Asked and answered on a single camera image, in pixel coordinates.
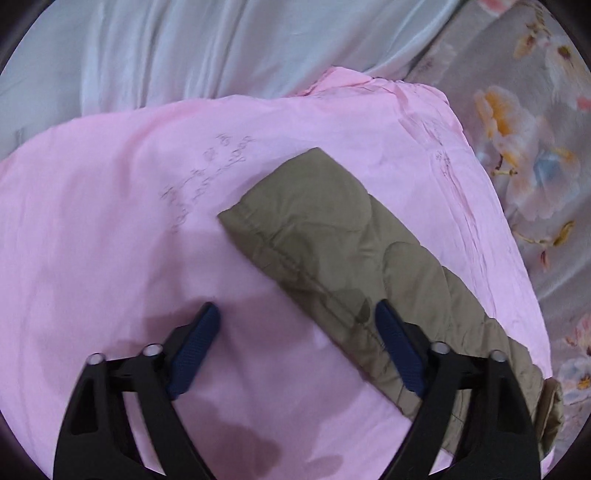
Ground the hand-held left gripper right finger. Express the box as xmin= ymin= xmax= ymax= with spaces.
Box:
xmin=375 ymin=299 xmax=541 ymax=480

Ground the khaki puffer jacket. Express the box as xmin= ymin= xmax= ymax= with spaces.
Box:
xmin=217 ymin=147 xmax=565 ymax=462

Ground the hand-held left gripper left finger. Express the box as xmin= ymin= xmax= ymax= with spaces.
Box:
xmin=53 ymin=302 xmax=221 ymax=480

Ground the pink embroidered bedding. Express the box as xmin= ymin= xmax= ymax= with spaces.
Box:
xmin=0 ymin=66 xmax=552 ymax=480

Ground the grey floral blanket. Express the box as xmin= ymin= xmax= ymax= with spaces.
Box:
xmin=406 ymin=0 xmax=591 ymax=435

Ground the white satin cloth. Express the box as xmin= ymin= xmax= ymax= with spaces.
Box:
xmin=0 ymin=0 xmax=462 ymax=160

